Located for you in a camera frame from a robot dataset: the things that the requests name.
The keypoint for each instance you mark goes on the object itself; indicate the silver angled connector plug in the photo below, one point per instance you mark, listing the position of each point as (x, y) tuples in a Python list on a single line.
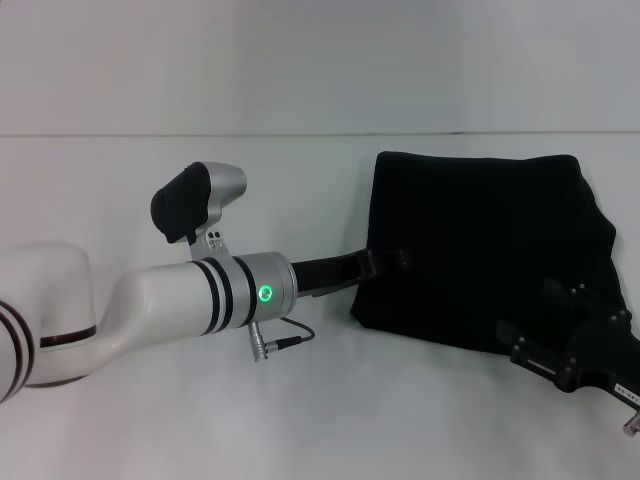
[(632, 422)]

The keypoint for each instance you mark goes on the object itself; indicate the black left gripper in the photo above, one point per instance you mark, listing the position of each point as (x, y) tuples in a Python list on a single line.
[(325, 275)]

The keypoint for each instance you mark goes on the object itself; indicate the black shirt with FREE print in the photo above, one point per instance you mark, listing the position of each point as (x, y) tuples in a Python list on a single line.
[(475, 240)]

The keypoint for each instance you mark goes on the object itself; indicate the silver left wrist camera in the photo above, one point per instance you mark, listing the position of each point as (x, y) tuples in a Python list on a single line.
[(200, 200)]

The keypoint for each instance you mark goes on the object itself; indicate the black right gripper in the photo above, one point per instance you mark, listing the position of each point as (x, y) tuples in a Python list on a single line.
[(605, 350)]

